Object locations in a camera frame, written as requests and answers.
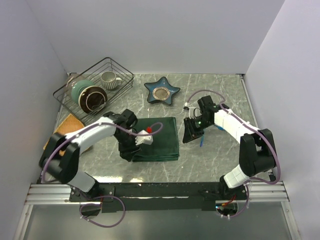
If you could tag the clear glass jar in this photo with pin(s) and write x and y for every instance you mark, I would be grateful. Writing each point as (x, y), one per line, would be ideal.
(72, 79)

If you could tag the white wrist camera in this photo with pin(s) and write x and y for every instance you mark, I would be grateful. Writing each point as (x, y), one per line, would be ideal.
(143, 137)
(193, 112)

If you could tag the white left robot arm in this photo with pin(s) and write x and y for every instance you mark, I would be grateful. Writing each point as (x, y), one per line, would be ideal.
(61, 155)

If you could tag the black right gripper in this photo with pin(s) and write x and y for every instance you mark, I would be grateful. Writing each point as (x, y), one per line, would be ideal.
(190, 133)

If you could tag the aluminium frame rail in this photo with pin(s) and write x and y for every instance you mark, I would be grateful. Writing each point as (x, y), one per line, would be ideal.
(263, 192)

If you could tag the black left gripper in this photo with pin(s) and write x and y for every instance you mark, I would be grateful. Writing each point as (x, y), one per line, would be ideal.
(127, 152)

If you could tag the iridescent rainbow metal spoon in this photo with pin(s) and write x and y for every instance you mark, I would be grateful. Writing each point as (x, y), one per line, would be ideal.
(202, 140)

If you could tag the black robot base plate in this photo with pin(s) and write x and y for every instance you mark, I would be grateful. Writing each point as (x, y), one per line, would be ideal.
(151, 196)

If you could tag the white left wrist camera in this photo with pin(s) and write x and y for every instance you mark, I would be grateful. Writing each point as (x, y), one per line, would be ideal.
(143, 137)

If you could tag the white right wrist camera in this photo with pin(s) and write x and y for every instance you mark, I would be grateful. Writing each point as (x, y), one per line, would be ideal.
(193, 112)

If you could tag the dark green cloth napkin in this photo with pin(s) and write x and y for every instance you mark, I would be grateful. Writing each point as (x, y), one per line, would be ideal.
(165, 146)

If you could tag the blue star-shaped ceramic dish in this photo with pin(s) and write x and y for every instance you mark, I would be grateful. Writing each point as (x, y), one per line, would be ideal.
(161, 91)

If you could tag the dark brown ceramic bowl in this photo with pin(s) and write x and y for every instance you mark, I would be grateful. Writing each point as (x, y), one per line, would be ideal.
(91, 98)

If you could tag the black wire dish rack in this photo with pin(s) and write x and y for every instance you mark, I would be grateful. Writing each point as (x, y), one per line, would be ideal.
(93, 74)

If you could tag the striped grey ceramic mug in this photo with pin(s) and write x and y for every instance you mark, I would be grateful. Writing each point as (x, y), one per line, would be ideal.
(110, 81)

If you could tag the orange woven fan-shaped mat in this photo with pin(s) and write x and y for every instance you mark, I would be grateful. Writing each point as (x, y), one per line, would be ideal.
(68, 125)

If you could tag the green ceramic bowl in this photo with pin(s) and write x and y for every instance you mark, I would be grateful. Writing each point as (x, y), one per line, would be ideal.
(78, 87)

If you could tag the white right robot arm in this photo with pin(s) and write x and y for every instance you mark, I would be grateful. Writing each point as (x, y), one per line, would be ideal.
(257, 152)

